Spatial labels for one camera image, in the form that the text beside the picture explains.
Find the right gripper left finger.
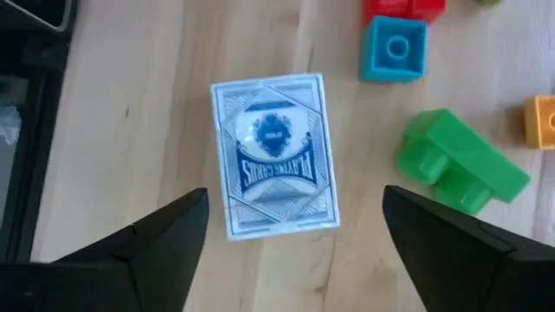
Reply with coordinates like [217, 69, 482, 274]
[0, 186, 211, 312]

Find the yellow long toy brick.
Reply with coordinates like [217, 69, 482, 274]
[522, 94, 555, 151]

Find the blue playing card box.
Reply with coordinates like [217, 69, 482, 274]
[209, 72, 341, 242]

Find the red two-stud toy brick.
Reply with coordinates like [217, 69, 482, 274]
[362, 0, 447, 25]

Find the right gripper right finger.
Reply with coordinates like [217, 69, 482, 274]
[382, 185, 555, 312]

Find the green two-stud toy brick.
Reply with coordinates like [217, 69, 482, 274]
[395, 107, 532, 217]

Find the blue small toy brick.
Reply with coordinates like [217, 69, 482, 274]
[359, 16, 428, 84]

